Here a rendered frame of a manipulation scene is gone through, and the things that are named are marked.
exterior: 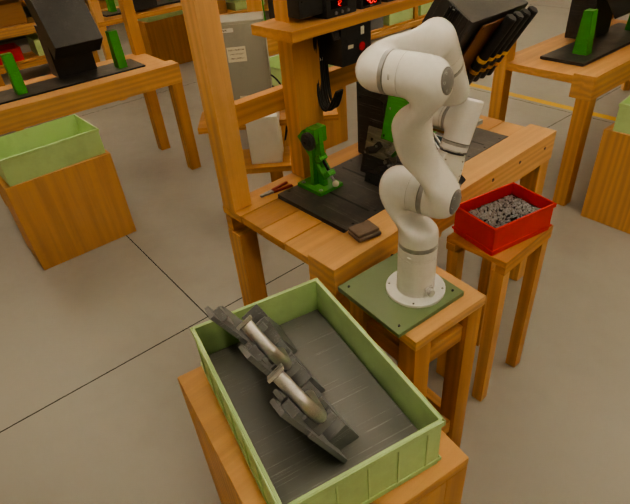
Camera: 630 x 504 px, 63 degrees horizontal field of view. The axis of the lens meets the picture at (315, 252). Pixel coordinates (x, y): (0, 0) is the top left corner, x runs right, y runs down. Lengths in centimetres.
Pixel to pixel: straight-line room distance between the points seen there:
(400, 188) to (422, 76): 39
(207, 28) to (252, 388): 119
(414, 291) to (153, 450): 142
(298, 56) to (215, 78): 39
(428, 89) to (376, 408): 79
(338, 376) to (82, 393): 169
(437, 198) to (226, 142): 94
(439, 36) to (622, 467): 185
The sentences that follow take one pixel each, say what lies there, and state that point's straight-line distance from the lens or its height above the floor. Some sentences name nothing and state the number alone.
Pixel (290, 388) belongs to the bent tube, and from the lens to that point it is 105.
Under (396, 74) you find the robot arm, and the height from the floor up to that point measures 162.
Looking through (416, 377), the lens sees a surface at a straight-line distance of 169.
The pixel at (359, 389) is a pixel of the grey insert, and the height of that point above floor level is 85.
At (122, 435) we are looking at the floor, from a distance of 261.
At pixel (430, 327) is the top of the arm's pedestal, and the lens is 160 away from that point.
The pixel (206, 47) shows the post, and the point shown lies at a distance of 191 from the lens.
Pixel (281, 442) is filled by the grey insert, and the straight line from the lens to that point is 135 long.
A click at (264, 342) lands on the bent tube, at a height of 114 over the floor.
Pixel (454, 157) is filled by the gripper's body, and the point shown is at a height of 126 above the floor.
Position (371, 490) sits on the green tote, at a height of 84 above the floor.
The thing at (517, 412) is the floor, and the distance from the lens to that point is 253.
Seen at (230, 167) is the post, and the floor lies 108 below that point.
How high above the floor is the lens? 197
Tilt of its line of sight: 36 degrees down
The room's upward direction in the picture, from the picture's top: 5 degrees counter-clockwise
